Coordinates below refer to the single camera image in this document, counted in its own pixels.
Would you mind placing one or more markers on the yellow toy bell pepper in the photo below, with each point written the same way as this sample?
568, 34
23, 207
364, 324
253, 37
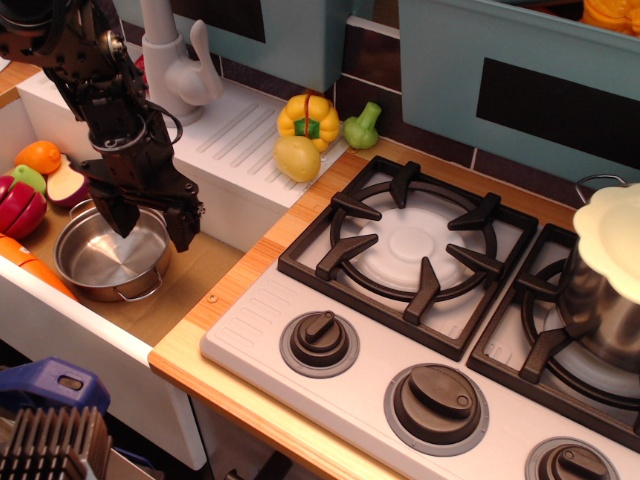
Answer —
311, 116

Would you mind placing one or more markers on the teal cabinet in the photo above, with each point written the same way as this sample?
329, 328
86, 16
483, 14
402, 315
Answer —
301, 42
541, 90

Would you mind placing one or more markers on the right black burner grate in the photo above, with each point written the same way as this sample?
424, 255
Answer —
526, 348

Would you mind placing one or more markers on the middle stove knob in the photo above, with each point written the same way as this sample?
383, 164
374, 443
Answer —
436, 410

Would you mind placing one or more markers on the right stove knob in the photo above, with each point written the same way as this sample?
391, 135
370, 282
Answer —
566, 458

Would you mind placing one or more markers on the orange toy food in cabinet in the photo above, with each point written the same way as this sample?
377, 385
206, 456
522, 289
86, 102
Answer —
621, 16

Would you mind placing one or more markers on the yellow toy potato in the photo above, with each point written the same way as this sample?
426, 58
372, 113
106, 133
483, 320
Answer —
297, 157

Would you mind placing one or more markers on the green toy apple slice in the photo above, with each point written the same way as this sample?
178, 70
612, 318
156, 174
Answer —
28, 176

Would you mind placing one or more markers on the orange toy carrot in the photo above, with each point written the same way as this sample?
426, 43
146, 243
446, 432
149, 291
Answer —
16, 253

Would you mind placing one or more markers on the cream scalloped plate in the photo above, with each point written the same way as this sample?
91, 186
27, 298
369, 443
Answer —
608, 231

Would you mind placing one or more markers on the left stove knob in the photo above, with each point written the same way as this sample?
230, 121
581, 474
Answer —
319, 344

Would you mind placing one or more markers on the left black burner grate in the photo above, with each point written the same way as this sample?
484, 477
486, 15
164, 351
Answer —
413, 253

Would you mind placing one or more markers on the white toy stove top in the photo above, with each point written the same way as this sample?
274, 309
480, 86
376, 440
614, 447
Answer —
245, 340

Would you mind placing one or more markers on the right teal cabinet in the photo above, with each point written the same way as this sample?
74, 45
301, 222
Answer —
541, 90

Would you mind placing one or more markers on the orange toy fruit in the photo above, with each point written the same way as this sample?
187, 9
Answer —
42, 156

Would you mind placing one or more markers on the red toy pepper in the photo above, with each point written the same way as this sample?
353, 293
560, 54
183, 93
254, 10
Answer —
140, 65

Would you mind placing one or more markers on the large steel pot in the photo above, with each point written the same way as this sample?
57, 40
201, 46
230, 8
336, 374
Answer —
591, 310

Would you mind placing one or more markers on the small steel pot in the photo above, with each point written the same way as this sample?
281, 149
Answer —
107, 267

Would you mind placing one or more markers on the grey toy faucet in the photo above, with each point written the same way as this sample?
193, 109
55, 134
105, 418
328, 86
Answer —
177, 83

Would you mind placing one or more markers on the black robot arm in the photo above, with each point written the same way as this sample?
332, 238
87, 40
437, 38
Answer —
72, 42

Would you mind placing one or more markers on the blue plastic clamp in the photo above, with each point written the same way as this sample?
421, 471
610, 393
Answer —
52, 383

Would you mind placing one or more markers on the left teal cabinet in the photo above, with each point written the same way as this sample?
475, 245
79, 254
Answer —
301, 42

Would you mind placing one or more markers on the green toy broccoli stalk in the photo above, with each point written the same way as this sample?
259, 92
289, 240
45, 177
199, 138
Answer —
360, 132

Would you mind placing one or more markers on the stove knob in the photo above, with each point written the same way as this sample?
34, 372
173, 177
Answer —
566, 458
319, 344
436, 410

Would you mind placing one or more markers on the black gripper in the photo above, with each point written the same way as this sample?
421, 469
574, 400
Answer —
131, 166

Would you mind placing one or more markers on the red toy sliced apple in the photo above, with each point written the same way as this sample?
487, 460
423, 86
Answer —
22, 208

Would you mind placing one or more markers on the black burner grate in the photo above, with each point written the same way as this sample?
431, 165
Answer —
413, 253
526, 348

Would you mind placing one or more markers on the grey ribbed heat sink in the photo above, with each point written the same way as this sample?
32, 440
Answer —
68, 443

